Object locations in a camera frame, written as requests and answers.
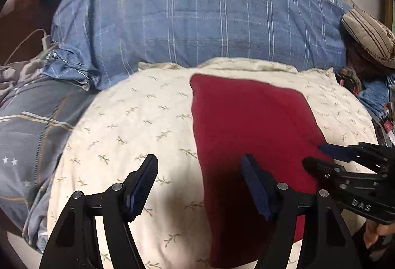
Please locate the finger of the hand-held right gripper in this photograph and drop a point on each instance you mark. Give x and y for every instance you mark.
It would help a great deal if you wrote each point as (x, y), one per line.
(321, 168)
(336, 152)

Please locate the blue denim cloth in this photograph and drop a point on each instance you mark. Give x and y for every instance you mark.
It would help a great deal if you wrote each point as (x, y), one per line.
(375, 96)

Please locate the dark red cloth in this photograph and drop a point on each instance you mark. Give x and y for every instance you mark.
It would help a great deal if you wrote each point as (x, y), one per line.
(247, 120)

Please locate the cream leaf-print pillow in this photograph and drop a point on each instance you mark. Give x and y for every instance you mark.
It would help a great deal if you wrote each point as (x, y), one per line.
(129, 120)

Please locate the blue plaid pillow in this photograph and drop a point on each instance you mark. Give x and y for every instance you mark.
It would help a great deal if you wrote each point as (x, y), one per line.
(216, 19)

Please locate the white charger plug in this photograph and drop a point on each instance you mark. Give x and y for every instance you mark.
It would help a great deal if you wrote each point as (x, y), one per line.
(46, 42)

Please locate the beige striped cushion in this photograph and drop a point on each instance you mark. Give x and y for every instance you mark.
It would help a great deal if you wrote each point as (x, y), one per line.
(370, 34)

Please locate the grey plaid quilt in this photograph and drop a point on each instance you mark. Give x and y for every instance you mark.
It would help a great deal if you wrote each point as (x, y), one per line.
(27, 133)

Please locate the crumpled lilac cloth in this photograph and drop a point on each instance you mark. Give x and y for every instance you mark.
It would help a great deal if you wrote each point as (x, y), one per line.
(15, 77)

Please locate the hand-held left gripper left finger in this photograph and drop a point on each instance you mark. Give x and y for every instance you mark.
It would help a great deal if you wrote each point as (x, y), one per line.
(145, 178)

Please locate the person's right hand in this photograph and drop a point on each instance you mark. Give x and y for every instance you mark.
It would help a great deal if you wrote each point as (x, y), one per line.
(375, 233)

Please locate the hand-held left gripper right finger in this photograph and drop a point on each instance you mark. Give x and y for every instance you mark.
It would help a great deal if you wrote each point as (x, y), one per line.
(254, 182)

